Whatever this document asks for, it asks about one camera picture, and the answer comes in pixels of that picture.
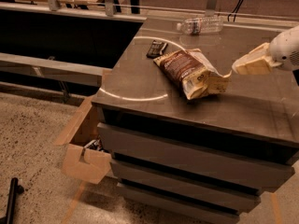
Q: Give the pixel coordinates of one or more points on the open cardboard box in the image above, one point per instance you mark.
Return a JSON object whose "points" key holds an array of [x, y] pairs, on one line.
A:
{"points": [[80, 160]]}

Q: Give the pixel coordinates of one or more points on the black pole on floor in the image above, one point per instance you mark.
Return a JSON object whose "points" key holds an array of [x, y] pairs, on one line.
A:
{"points": [[14, 190]]}

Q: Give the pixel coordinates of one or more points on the clear plastic water bottle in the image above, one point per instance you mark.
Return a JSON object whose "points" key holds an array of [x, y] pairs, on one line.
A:
{"points": [[203, 25]]}

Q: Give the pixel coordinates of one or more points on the brown chip bag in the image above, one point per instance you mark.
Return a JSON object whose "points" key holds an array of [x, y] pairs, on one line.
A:
{"points": [[191, 71]]}

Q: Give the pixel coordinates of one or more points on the dark snack bar wrapper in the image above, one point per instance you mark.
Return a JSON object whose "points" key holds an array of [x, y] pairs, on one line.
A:
{"points": [[156, 49]]}

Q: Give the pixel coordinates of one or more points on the grey metal railing frame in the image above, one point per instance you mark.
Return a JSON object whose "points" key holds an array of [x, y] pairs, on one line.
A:
{"points": [[62, 44]]}

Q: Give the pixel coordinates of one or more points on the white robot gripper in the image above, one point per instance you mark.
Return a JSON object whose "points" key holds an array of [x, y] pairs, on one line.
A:
{"points": [[286, 51]]}

